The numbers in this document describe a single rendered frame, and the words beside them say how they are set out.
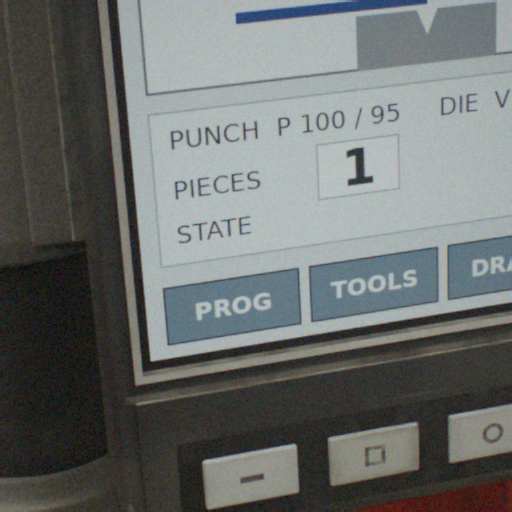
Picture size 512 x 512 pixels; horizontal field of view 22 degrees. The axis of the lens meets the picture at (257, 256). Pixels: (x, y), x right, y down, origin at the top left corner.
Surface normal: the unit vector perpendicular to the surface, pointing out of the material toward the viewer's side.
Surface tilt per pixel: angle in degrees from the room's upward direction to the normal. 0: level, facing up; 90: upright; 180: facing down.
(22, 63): 90
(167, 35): 90
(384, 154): 90
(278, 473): 90
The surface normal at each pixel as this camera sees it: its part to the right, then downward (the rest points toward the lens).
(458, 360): 0.26, 0.33
